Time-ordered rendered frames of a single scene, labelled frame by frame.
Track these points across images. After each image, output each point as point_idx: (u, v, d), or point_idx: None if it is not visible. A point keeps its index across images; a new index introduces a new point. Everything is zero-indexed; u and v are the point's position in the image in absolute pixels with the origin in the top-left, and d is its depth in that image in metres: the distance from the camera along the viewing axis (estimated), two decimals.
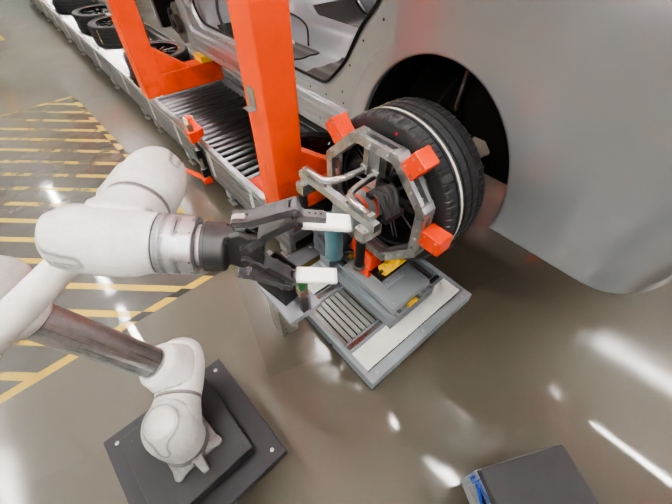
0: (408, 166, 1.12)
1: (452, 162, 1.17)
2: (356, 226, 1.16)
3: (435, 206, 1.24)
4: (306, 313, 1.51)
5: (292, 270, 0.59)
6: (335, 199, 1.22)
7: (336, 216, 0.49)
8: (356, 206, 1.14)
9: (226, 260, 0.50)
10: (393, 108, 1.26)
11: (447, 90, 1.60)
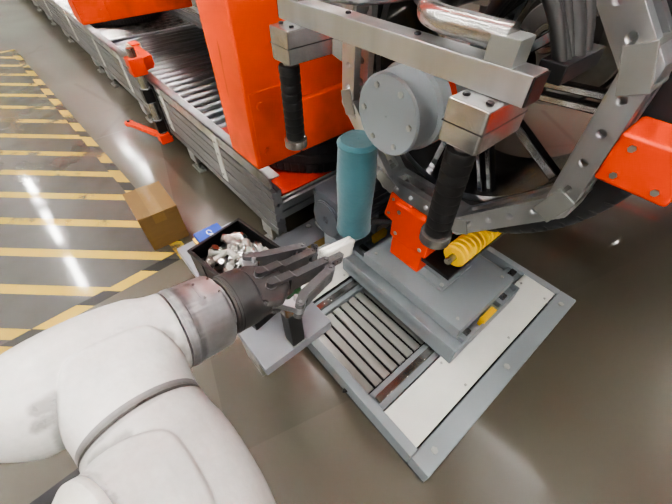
0: None
1: None
2: (456, 94, 0.35)
3: None
4: (299, 346, 0.71)
5: None
6: (380, 36, 0.41)
7: None
8: (461, 20, 0.34)
9: (248, 279, 0.42)
10: None
11: None
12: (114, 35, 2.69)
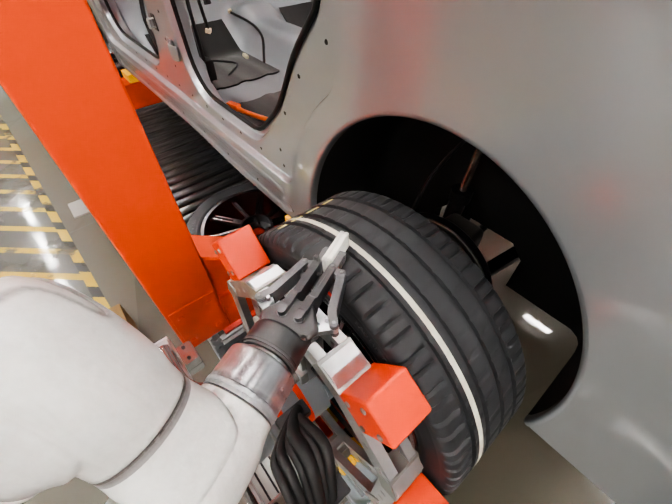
0: (356, 412, 0.46)
1: (454, 368, 0.51)
2: None
3: (421, 444, 0.57)
4: None
5: (317, 268, 0.51)
6: None
7: (343, 243, 0.54)
8: None
9: None
10: (327, 230, 0.61)
11: (448, 157, 0.94)
12: None
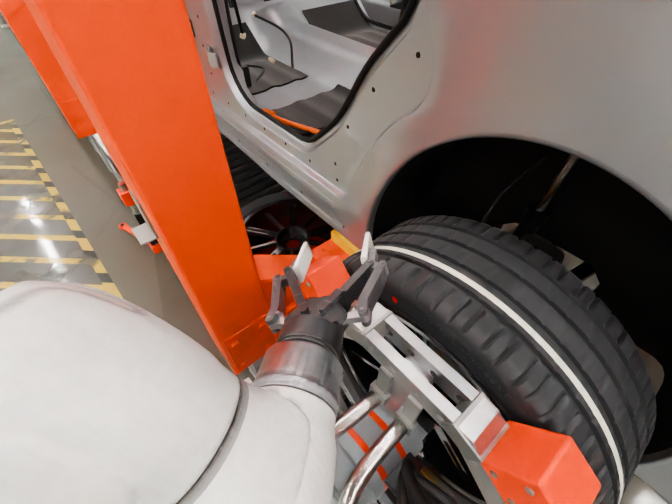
0: (508, 485, 0.41)
1: (545, 348, 0.46)
2: None
3: None
4: None
5: (294, 275, 0.51)
6: None
7: (369, 242, 0.52)
8: None
9: None
10: (383, 248, 0.65)
11: (525, 175, 0.88)
12: None
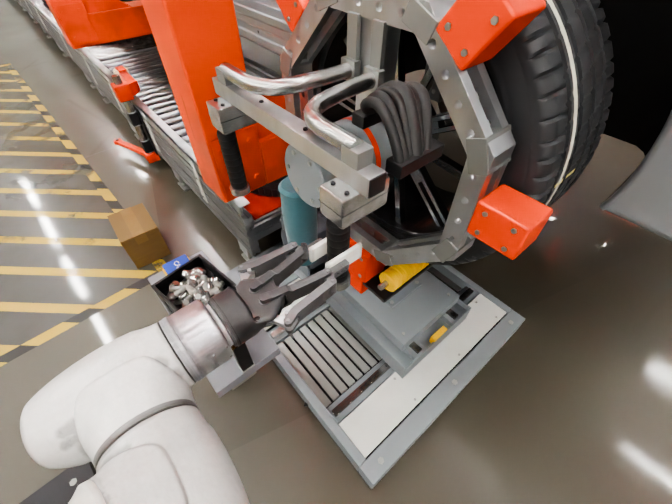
0: (460, 23, 0.43)
1: None
2: (325, 183, 0.46)
3: (495, 65, 0.50)
4: (249, 371, 0.80)
5: (302, 255, 0.52)
6: (280, 126, 0.52)
7: (352, 253, 0.53)
8: (324, 130, 0.44)
9: None
10: None
11: None
12: (106, 53, 2.78)
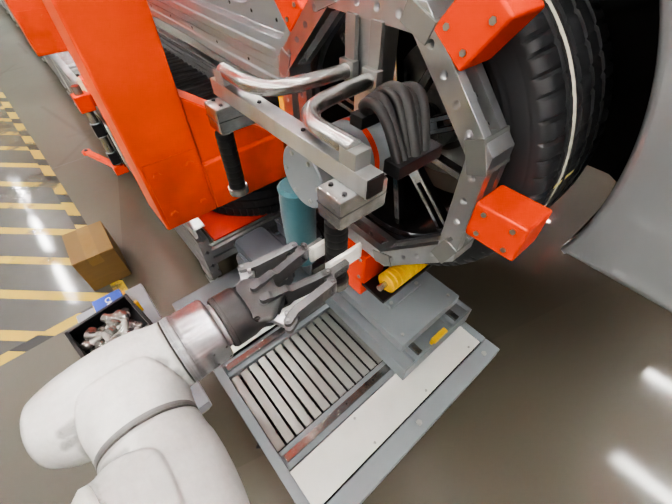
0: (458, 23, 0.43)
1: None
2: (323, 184, 0.46)
3: (494, 65, 0.50)
4: None
5: (302, 255, 0.52)
6: (278, 127, 0.52)
7: (352, 253, 0.53)
8: (321, 131, 0.44)
9: None
10: None
11: None
12: None
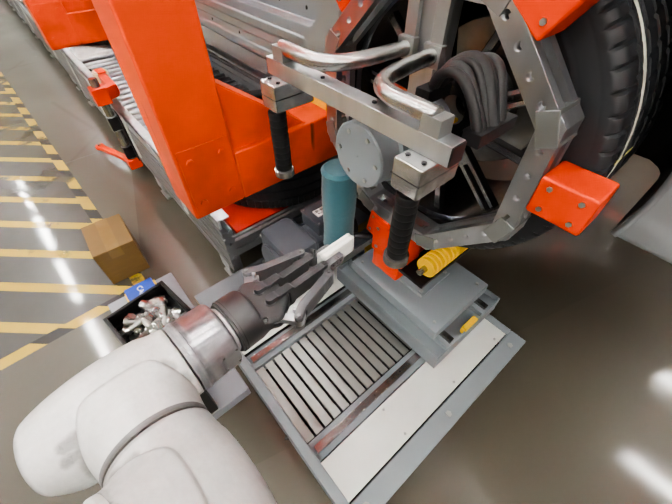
0: None
1: None
2: (400, 154, 0.46)
3: (565, 38, 0.50)
4: (212, 416, 0.71)
5: (310, 261, 0.51)
6: (346, 101, 0.52)
7: (345, 245, 0.54)
8: (401, 100, 0.44)
9: None
10: None
11: None
12: (91, 54, 2.69)
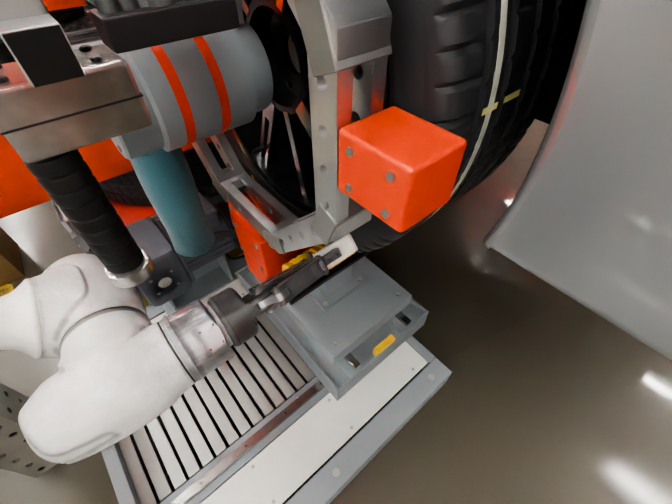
0: None
1: None
2: None
3: None
4: None
5: (307, 263, 0.52)
6: None
7: (342, 242, 0.54)
8: None
9: None
10: None
11: None
12: None
